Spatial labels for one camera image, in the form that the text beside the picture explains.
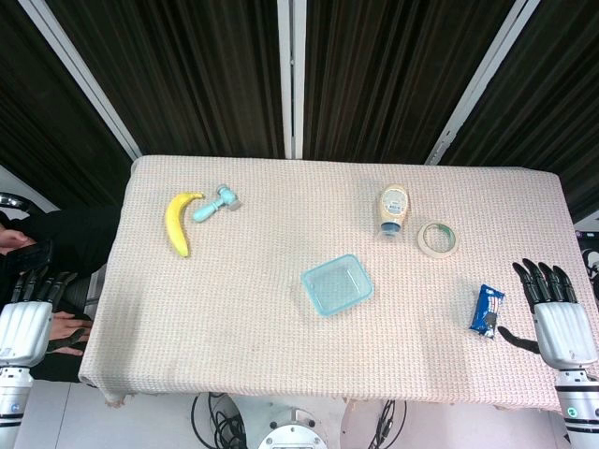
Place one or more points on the black smartphone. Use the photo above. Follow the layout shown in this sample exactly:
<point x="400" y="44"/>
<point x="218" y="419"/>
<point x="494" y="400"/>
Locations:
<point x="33" y="255"/>

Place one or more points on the pink waffle tablecloth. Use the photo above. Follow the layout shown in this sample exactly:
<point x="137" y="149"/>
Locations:
<point x="234" y="304"/>

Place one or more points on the blue snack packet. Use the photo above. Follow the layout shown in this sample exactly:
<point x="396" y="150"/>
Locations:
<point x="486" y="308"/>

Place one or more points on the mayonnaise squeeze bottle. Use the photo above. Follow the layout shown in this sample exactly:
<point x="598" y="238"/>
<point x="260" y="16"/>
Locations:
<point x="394" y="206"/>

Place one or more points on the white frame post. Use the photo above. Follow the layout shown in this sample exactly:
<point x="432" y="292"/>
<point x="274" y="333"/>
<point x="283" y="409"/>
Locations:
<point x="84" y="79"/>
<point x="477" y="89"/>
<point x="291" y="79"/>

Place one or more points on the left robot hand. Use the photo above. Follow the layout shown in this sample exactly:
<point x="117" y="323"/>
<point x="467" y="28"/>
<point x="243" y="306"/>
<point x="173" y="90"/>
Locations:
<point x="23" y="332"/>

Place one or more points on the yellow banana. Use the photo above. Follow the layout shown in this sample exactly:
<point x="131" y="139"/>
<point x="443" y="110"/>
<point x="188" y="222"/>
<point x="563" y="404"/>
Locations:
<point x="174" y="224"/>

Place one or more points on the person in black clothes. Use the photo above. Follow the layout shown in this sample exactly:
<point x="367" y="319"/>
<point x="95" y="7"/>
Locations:
<point x="79" y="234"/>

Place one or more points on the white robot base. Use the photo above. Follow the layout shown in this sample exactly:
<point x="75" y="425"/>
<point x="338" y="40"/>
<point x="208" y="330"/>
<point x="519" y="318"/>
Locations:
<point x="292" y="435"/>

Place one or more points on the masking tape roll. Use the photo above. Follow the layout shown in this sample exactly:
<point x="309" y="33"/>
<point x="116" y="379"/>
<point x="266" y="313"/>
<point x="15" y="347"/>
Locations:
<point x="419" y="239"/>

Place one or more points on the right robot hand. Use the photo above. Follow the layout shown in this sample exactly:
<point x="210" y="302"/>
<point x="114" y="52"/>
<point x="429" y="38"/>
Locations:
<point x="564" y="332"/>

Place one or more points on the light blue toy hammer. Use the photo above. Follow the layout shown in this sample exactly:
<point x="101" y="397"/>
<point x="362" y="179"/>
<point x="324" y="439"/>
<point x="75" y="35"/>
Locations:
<point x="208" y="210"/>

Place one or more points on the clear plastic container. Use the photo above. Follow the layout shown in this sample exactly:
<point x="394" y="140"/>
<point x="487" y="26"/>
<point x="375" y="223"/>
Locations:
<point x="312" y="302"/>

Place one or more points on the light blue plastic container lid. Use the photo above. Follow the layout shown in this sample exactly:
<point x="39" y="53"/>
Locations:
<point x="337" y="285"/>

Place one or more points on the dark curtain panel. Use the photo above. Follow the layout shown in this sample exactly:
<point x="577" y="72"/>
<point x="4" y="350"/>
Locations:
<point x="42" y="117"/>
<point x="552" y="93"/>
<point x="187" y="70"/>
<point x="388" y="70"/>

